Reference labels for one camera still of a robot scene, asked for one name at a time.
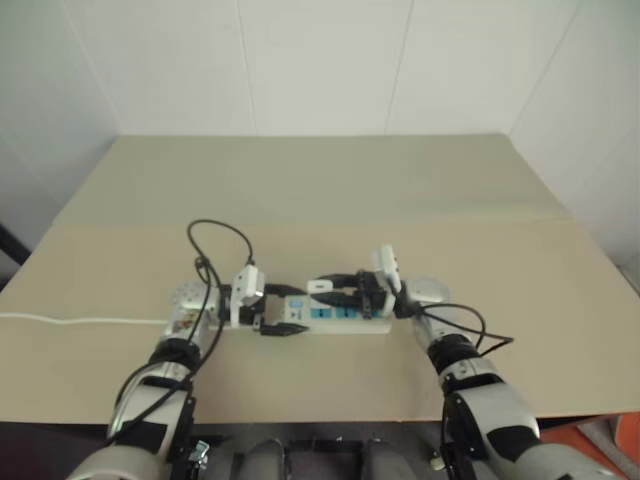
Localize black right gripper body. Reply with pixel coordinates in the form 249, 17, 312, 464
351, 268, 392, 320

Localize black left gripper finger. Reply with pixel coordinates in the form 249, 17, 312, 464
263, 282, 309, 299
258, 322, 312, 338

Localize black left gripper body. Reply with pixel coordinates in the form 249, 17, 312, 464
238, 298, 270, 334

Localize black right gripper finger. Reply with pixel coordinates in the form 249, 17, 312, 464
310, 270, 360, 287
316, 291, 363, 311

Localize white power strip blue outlets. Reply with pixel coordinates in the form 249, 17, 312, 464
215, 291, 392, 337

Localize dark rounded shape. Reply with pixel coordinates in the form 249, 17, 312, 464
242, 438, 290, 480

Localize black furniture piece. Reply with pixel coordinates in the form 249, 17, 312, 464
0, 219, 32, 284

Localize orange box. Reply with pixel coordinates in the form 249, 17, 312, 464
612, 412, 640, 454

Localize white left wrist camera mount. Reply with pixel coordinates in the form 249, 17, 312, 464
227, 266, 268, 327

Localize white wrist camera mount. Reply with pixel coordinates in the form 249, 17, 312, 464
368, 243, 402, 317
227, 266, 268, 327

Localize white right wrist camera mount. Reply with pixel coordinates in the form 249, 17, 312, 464
368, 243, 402, 317

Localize black metal frame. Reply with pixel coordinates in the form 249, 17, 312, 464
187, 433, 444, 480

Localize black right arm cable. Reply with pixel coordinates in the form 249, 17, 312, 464
397, 284, 515, 359

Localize white power strip cord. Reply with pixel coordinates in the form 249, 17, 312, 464
0, 311, 169, 328

